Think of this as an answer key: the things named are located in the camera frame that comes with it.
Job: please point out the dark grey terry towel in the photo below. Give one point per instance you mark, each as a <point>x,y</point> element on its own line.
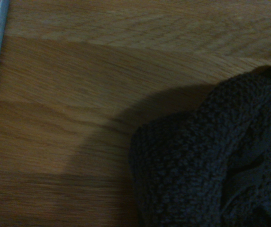
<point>209,160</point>

